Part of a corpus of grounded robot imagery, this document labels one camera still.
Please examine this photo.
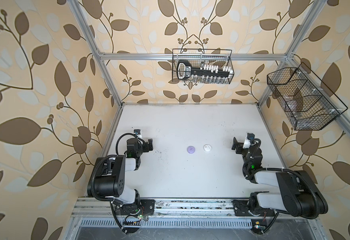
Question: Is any white earbud charging case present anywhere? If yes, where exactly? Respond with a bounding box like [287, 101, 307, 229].
[203, 144, 212, 152]

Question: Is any purple earbud charging case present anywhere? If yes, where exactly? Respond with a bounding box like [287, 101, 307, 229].
[187, 146, 196, 154]

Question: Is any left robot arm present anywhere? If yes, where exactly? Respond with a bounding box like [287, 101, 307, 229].
[87, 129, 153, 208]

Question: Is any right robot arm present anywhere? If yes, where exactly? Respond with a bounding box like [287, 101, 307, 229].
[232, 133, 328, 219]

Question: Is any black tool in basket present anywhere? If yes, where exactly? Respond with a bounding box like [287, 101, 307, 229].
[175, 60, 234, 80]

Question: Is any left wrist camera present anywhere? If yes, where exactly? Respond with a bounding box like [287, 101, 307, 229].
[134, 129, 142, 139]

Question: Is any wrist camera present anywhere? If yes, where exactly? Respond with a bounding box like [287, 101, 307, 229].
[134, 129, 142, 139]
[243, 133, 255, 149]

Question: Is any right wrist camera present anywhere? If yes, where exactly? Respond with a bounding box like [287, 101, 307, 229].
[243, 133, 255, 149]

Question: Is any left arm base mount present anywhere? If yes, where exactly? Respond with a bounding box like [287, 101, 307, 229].
[115, 199, 156, 216]

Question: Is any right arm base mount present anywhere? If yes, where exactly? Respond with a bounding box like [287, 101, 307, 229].
[232, 200, 267, 217]

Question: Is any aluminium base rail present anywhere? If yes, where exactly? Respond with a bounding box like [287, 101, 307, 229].
[70, 197, 319, 230]

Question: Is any black wire basket right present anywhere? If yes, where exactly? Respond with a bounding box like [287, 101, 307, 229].
[267, 62, 348, 131]

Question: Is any black wire basket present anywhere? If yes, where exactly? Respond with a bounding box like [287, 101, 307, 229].
[267, 62, 348, 131]
[172, 48, 235, 85]

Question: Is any black wire basket back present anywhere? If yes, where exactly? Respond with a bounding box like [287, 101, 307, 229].
[172, 48, 235, 85]

